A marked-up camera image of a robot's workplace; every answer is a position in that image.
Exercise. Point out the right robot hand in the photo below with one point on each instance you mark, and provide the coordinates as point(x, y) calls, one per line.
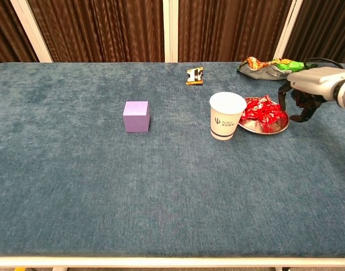
point(313, 82)

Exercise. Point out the white paper cup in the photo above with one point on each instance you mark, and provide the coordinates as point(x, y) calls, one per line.
point(226, 124)

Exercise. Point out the orange green chips bag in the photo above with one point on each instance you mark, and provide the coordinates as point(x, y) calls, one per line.
point(262, 69)

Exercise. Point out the white partition post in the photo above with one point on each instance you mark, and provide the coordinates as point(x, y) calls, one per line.
point(31, 31)
point(288, 28)
point(166, 28)

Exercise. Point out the blue tablecloth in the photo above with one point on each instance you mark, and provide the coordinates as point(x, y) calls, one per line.
point(104, 183)

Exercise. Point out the brown pleated partition panel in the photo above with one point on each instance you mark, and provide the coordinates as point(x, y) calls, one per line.
point(5, 34)
point(104, 28)
point(324, 28)
point(231, 28)

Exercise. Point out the purple foam cube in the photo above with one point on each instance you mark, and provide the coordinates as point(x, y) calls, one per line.
point(136, 117)

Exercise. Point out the small orange black snack packet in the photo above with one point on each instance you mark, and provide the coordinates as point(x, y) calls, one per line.
point(194, 76)

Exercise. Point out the round steel plate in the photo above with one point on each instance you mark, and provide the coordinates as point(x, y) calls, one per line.
point(255, 127)

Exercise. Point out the white table frame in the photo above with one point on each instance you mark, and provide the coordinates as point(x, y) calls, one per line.
point(172, 262)

